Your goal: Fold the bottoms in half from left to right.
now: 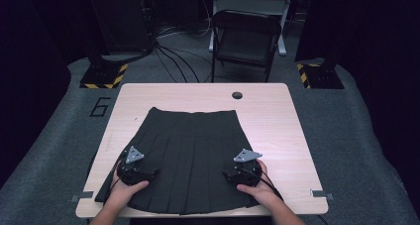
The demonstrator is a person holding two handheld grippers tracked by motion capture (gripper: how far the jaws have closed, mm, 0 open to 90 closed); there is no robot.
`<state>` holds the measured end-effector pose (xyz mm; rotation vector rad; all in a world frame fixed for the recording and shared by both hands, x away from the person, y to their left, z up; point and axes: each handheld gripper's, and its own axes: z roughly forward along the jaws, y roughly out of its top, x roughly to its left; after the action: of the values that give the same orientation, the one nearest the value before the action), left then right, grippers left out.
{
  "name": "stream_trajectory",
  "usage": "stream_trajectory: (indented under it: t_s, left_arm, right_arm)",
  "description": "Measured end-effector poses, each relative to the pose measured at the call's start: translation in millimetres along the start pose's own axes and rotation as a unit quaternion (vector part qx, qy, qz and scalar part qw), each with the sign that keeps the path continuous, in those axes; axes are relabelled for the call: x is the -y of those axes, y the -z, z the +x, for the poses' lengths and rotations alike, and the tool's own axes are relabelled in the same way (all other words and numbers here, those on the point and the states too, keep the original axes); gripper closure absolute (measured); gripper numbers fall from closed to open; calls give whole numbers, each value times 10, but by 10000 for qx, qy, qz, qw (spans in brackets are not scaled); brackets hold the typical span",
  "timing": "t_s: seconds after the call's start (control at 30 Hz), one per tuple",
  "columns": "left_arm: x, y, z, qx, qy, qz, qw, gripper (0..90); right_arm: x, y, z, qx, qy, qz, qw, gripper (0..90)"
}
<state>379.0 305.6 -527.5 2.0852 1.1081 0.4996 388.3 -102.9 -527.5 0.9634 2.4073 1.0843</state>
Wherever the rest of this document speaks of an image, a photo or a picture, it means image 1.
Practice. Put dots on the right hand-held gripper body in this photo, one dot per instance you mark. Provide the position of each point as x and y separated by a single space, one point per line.
246 172

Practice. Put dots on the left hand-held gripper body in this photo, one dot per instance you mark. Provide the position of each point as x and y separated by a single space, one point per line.
133 167

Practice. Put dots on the black pleated skirt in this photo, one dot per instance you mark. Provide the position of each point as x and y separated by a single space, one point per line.
188 152

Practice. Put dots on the person's right hand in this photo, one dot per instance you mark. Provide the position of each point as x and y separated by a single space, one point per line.
261 192

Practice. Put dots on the person's left hand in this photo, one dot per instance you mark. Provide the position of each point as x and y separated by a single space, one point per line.
127 193

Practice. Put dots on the grey tape marker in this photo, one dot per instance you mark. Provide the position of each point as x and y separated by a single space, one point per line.
82 196
320 194

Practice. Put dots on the black striped-edge stand base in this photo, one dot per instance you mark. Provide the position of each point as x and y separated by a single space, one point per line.
322 76
102 76

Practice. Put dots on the black folding chair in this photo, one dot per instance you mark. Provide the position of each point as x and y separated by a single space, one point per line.
246 43

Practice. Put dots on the black curtain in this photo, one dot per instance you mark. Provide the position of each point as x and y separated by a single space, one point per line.
29 53
373 36

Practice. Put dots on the white desk frame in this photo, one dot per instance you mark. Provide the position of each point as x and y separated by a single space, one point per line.
252 5

